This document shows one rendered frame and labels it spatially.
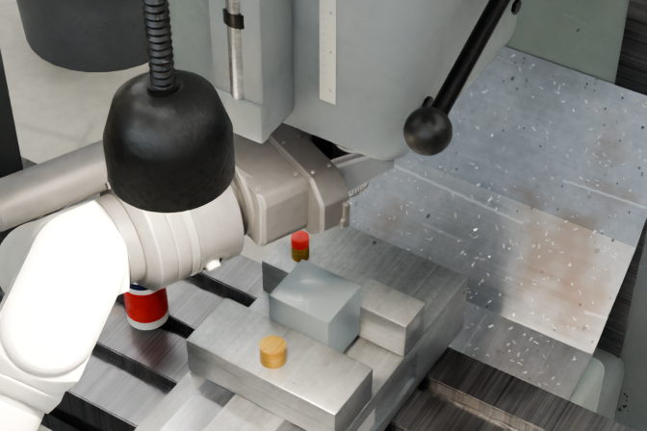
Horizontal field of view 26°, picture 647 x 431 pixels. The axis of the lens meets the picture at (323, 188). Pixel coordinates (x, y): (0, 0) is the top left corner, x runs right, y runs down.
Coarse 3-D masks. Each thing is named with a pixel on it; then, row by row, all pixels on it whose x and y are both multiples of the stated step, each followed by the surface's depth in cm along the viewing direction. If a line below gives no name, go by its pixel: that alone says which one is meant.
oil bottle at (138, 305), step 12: (132, 288) 129; (144, 288) 129; (132, 300) 130; (144, 300) 130; (156, 300) 131; (132, 312) 132; (144, 312) 131; (156, 312) 132; (132, 324) 133; (144, 324) 132; (156, 324) 133
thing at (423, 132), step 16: (496, 0) 87; (480, 16) 87; (496, 16) 87; (480, 32) 86; (464, 48) 86; (480, 48) 86; (464, 64) 86; (448, 80) 86; (464, 80) 86; (448, 96) 85; (416, 112) 84; (432, 112) 84; (448, 112) 85; (416, 128) 84; (432, 128) 83; (448, 128) 84; (416, 144) 84; (432, 144) 84; (448, 144) 85
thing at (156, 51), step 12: (144, 0) 71; (156, 0) 71; (144, 12) 72; (156, 12) 71; (168, 12) 72; (156, 24) 72; (168, 24) 73; (156, 36) 72; (168, 36) 73; (156, 48) 73; (168, 48) 73; (156, 60) 73; (168, 60) 74; (156, 72) 74; (168, 72) 74; (156, 84) 74; (168, 84) 74
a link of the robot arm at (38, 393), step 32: (64, 224) 91; (96, 224) 92; (32, 256) 90; (64, 256) 91; (96, 256) 92; (32, 288) 90; (64, 288) 91; (96, 288) 92; (0, 320) 90; (32, 320) 90; (64, 320) 90; (96, 320) 91; (0, 352) 89; (32, 352) 89; (64, 352) 90; (0, 384) 90; (32, 384) 90; (64, 384) 91
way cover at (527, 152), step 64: (512, 64) 140; (512, 128) 141; (576, 128) 138; (640, 128) 135; (384, 192) 148; (448, 192) 145; (512, 192) 142; (576, 192) 139; (640, 192) 136; (448, 256) 144; (512, 256) 142; (576, 256) 139; (512, 320) 141; (576, 320) 138; (576, 384) 136
